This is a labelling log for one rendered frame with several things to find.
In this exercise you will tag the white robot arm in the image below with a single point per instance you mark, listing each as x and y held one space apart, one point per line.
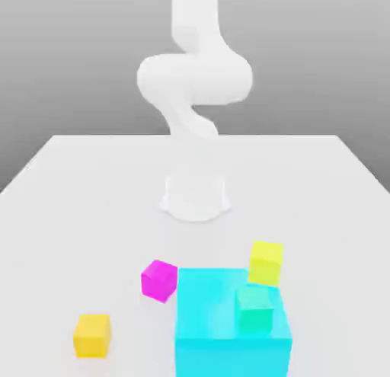
195 78

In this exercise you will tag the small magenta cube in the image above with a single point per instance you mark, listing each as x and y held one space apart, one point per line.
159 280

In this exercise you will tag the small yellow cube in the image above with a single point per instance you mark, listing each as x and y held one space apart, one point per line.
265 263

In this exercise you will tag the small teal cube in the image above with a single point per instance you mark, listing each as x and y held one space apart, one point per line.
255 313

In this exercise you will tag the small orange cube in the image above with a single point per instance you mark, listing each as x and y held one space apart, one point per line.
91 336

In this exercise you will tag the large cyan box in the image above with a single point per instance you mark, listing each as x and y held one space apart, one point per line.
210 322

